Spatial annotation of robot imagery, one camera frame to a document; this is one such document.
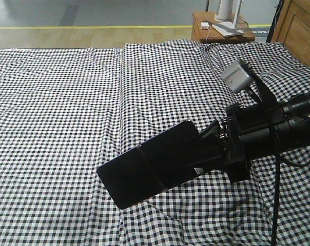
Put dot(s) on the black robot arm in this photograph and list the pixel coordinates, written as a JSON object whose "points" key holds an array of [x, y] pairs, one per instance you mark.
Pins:
{"points": [[297, 112]]}

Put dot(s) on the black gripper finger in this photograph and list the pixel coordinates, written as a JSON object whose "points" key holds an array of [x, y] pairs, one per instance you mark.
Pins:
{"points": [[211, 133], [188, 156]]}

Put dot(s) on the white charger adapter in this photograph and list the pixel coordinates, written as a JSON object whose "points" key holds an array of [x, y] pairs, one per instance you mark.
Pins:
{"points": [[204, 25]]}

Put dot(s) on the black smartphone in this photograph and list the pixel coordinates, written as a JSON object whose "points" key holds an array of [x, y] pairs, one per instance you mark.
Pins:
{"points": [[147, 169]]}

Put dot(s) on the white cylindrical speaker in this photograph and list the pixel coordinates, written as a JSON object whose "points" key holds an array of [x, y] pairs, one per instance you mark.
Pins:
{"points": [[224, 10]]}

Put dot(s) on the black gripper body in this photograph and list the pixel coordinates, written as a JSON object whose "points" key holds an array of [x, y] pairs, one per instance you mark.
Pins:
{"points": [[249, 138]]}

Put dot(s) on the white desk lamp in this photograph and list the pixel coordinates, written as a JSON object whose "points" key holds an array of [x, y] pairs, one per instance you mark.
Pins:
{"points": [[229, 28]]}

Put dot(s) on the black white checkered bedsheet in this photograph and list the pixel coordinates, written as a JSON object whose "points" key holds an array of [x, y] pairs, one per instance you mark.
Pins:
{"points": [[64, 112]]}

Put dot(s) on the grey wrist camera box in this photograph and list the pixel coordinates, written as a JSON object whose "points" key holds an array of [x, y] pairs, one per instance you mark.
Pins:
{"points": [[237, 76]]}

